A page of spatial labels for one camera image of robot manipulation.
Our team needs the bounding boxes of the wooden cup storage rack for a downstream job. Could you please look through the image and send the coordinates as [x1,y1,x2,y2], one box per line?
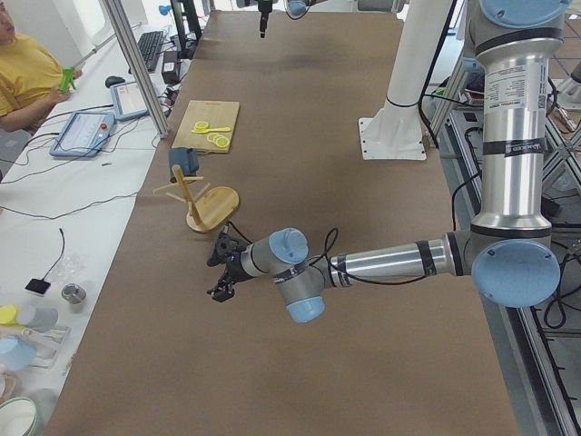
[153,164,241,233]

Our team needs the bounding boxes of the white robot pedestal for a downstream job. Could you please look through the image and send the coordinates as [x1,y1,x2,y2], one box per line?
[359,0,456,160]

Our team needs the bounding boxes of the blue teach pendant tablet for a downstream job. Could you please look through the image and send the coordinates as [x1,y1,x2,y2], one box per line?
[49,111,115,158]

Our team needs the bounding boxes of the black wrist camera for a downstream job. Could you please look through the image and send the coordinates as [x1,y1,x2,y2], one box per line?
[206,232,250,267]

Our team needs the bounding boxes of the green handled grabber tool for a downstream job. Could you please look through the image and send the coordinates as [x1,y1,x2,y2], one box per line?
[59,35,116,94]

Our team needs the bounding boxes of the small black square device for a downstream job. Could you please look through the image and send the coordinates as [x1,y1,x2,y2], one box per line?
[25,278,51,296]

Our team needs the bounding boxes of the black power adapter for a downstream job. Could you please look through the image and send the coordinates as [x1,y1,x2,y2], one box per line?
[161,50,181,84]

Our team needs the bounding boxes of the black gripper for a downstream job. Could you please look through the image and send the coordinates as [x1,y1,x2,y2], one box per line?
[207,249,250,302]

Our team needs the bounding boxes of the grey cup lying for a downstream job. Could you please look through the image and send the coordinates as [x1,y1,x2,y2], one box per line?
[16,305,58,332]

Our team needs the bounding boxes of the light blue cup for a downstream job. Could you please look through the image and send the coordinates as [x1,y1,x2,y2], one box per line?
[0,335,36,371]

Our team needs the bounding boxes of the black keyboard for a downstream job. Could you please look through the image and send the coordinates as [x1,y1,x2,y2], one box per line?
[137,30,166,73]

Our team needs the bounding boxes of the steel cup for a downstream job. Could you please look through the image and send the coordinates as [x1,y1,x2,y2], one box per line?
[61,283,86,313]

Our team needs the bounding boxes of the yellow cup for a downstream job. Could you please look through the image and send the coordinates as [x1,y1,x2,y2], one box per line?
[0,305,20,326]

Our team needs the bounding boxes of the metal frame post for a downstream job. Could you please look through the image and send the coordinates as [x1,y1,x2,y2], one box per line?
[103,0,170,138]

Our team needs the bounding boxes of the black computer mouse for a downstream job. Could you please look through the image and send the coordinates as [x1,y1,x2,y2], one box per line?
[104,75,125,88]

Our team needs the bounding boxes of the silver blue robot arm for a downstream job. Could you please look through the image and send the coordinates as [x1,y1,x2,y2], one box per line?
[208,1,569,322]

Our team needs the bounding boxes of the white green bowl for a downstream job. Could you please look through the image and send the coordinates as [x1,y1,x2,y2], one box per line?
[0,397,41,436]

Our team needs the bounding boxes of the dark blue mug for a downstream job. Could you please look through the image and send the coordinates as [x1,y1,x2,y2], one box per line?
[168,147,200,183]

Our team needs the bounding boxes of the wooden cutting board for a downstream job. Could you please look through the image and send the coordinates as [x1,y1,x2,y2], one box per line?
[172,100,241,154]

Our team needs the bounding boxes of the yellow plastic knife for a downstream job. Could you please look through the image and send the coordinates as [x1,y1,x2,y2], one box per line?
[191,127,231,134]

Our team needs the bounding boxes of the person in yellow shirt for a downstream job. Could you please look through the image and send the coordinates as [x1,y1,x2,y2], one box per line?
[1,5,72,133]

